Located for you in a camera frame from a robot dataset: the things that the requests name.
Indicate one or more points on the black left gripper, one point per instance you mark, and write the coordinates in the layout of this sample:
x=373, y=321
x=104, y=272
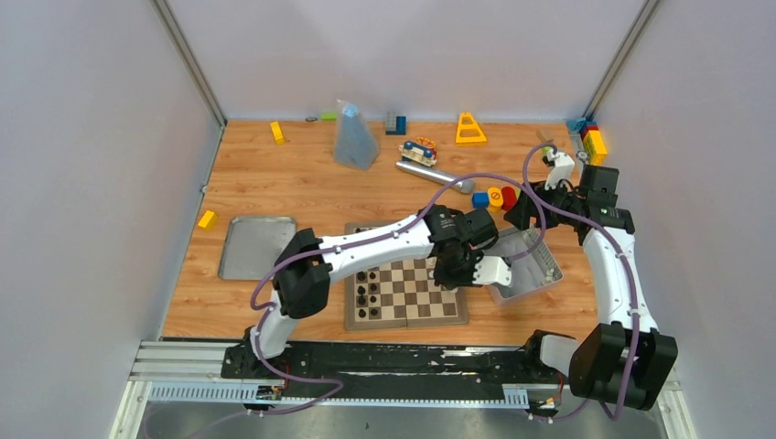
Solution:
x=457, y=273

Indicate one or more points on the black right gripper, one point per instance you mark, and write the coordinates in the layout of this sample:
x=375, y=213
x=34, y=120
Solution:
x=519, y=216

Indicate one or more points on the silver metal tin lid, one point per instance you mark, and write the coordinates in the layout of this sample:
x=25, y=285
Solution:
x=252, y=245

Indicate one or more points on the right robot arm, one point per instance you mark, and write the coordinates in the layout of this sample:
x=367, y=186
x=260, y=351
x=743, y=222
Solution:
x=625, y=360

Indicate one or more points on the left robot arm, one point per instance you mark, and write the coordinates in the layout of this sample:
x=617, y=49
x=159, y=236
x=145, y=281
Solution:
x=309, y=265

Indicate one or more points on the wooden chess board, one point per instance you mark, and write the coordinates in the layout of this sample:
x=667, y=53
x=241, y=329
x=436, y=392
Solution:
x=408, y=297

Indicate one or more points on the red rounded block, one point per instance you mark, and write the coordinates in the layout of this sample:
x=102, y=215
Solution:
x=509, y=197

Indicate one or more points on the yellow no-entry sign block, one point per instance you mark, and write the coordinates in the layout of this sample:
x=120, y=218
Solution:
x=495, y=199

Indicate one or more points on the blue duplo brick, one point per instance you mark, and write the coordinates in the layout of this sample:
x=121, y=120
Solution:
x=480, y=200

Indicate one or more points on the silver toy microphone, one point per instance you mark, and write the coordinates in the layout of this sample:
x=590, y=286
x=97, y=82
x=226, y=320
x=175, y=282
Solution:
x=463, y=186

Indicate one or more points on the colourful brick stack right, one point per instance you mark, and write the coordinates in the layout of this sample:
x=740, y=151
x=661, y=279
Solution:
x=593, y=143

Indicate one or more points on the yellow triangle toy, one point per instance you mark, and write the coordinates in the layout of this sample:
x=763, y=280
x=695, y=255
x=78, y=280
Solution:
x=468, y=131

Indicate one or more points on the white blue toy car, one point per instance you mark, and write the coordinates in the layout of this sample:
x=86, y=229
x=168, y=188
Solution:
x=421, y=150

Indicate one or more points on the blue grey brick stack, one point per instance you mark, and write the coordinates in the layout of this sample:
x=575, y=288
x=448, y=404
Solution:
x=395, y=124

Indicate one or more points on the blue bubble-wrapped cone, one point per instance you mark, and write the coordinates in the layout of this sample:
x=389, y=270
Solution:
x=355, y=145

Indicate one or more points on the yellow curved block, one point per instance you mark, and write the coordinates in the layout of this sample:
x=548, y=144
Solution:
x=277, y=132

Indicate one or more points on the yellow wooden block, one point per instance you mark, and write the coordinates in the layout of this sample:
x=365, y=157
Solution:
x=207, y=220

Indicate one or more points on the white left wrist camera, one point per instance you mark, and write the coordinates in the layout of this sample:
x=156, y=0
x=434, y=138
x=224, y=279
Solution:
x=492, y=270

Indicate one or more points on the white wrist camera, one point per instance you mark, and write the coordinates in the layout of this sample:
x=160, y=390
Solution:
x=561, y=167
x=492, y=270

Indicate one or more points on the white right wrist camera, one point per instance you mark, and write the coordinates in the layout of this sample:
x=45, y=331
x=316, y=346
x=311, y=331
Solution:
x=561, y=167

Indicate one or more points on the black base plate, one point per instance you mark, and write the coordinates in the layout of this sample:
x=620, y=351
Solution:
x=410, y=372

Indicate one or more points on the aluminium frame post right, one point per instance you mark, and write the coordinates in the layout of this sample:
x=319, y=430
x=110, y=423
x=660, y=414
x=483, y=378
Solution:
x=621, y=56

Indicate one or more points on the aluminium frame post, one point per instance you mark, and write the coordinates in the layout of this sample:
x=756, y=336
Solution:
x=179, y=41
x=621, y=56

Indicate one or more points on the aluminium frame post left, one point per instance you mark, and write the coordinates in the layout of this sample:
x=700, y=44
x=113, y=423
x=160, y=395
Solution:
x=179, y=41

